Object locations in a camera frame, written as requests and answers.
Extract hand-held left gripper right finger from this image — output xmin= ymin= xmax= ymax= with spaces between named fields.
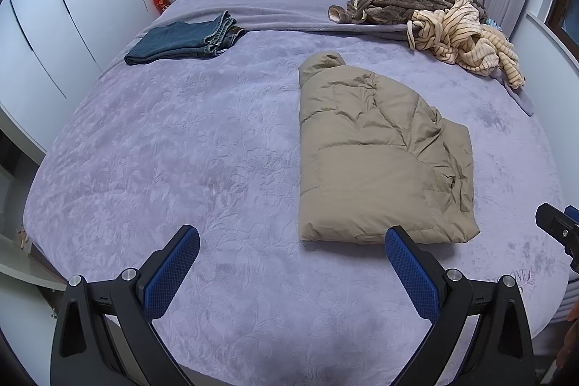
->
xmin=384 ymin=225 xmax=537 ymax=386

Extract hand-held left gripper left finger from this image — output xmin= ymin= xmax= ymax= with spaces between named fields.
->
xmin=50 ymin=224 xmax=201 ymax=386

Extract beige puffer jacket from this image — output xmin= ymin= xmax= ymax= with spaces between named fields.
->
xmin=297 ymin=50 xmax=481 ymax=246

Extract purple embossed bedspread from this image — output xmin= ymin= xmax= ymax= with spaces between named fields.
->
xmin=22 ymin=24 xmax=573 ymax=386

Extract white side shelf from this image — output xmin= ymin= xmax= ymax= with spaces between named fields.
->
xmin=0 ymin=205 xmax=68 ymax=293

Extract cream striped fleece robe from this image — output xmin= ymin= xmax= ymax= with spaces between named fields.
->
xmin=353 ymin=0 xmax=525 ymax=89

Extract folded blue jeans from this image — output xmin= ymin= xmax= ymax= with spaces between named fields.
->
xmin=124 ymin=10 xmax=248 ymax=65

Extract brown fleece robe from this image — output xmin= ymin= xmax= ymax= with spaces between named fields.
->
xmin=328 ymin=0 xmax=487 ymax=26

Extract white wardrobe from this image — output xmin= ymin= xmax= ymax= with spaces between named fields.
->
xmin=0 ymin=0 xmax=157 ymax=156

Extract purple fleece duvet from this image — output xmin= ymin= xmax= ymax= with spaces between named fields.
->
xmin=142 ymin=0 xmax=535 ymax=116

